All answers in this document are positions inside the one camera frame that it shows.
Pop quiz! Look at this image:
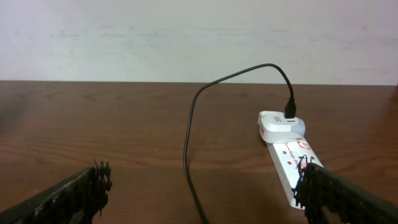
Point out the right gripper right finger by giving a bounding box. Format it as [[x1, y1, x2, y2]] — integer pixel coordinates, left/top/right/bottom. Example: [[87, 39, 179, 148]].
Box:
[[292, 156, 397, 224]]

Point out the white power strip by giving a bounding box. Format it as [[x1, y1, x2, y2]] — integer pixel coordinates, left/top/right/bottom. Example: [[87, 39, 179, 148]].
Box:
[[263, 137, 322, 210]]

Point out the white USB charger adapter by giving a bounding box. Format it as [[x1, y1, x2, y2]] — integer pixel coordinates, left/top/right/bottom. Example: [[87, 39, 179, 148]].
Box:
[[257, 111, 305, 144]]

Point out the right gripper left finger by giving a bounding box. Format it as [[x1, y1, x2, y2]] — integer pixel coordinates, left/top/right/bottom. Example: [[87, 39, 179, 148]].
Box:
[[1, 161, 113, 223]]

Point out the black charger cable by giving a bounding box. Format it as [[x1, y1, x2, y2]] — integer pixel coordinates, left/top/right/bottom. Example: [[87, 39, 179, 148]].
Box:
[[182, 63, 297, 224]]

